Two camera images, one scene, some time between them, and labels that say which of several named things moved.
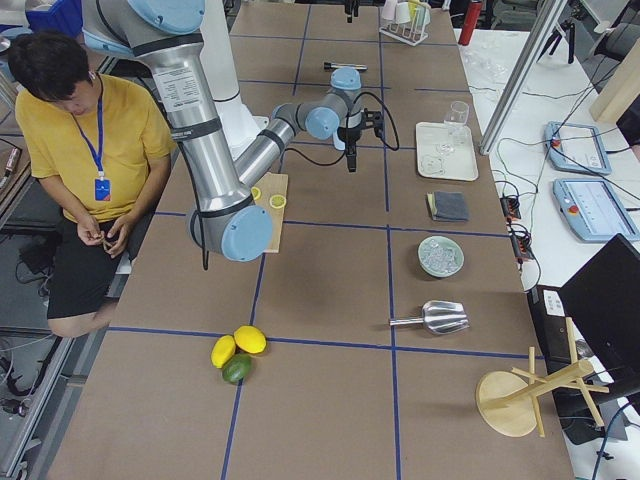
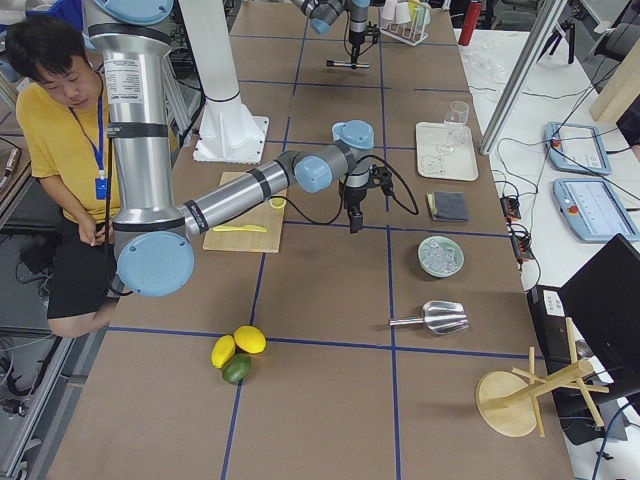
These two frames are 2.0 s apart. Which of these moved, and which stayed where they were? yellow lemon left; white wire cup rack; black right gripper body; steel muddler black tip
Moved: black right gripper body
Stayed: steel muddler black tip; yellow lemon left; white wire cup rack
